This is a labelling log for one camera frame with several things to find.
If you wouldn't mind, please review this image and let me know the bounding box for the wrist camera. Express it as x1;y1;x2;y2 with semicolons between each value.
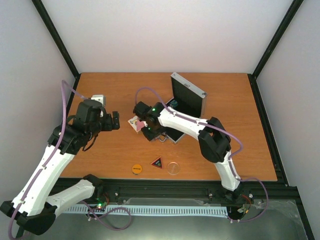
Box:
133;101;151;119
90;94;106;107

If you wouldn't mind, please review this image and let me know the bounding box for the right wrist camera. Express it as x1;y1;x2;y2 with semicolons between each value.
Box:
133;101;151;119

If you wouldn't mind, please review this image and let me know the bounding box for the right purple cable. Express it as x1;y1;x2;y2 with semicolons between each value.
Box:
134;86;269;224

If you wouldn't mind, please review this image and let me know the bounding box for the white slotted cable duct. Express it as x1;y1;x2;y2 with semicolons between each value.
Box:
64;202;229;218

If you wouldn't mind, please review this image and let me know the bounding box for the red black triangular button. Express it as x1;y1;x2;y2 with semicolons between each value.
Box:
150;156;163;169

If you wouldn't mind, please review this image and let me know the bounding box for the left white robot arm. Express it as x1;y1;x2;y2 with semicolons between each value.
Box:
0;98;120;236

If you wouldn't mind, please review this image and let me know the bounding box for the clear round dealer button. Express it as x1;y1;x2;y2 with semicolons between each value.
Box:
167;162;180;175

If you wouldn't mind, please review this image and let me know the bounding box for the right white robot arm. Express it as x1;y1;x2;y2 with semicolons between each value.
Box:
133;101;242;203

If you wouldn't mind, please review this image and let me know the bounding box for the playing card deck box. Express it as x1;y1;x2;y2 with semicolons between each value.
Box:
127;116;148;133

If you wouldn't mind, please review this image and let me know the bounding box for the aluminium poker case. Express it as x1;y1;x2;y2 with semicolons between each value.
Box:
158;72;207;144

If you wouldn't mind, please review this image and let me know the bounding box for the orange blue round button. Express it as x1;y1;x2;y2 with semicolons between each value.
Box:
131;164;143;175

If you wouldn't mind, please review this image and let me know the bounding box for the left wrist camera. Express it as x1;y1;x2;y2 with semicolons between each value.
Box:
90;94;106;107

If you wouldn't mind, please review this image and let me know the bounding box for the black aluminium frame rail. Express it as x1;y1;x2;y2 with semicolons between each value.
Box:
32;178;300;203

